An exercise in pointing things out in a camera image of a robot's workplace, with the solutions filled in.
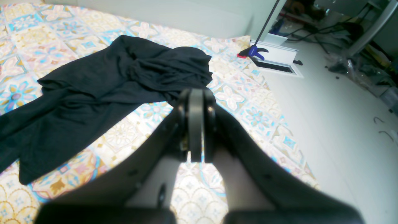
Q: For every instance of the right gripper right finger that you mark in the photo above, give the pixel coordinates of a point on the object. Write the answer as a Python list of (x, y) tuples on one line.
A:
[(258, 190)]

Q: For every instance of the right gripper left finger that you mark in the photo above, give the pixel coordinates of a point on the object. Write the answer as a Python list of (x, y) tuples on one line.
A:
[(136, 191)]

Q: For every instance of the black t-shirt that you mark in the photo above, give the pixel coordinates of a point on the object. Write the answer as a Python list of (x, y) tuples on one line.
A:
[(83, 99)]

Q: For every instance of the blue clamp bottom left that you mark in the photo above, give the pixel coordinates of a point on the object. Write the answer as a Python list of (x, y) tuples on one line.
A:
[(252, 51)]

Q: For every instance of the patterned colourful tablecloth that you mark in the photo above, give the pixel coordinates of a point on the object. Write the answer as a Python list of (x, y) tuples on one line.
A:
[(37, 38)]

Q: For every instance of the white wall vent box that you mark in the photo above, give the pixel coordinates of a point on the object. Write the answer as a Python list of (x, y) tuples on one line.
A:
[(273, 57)]

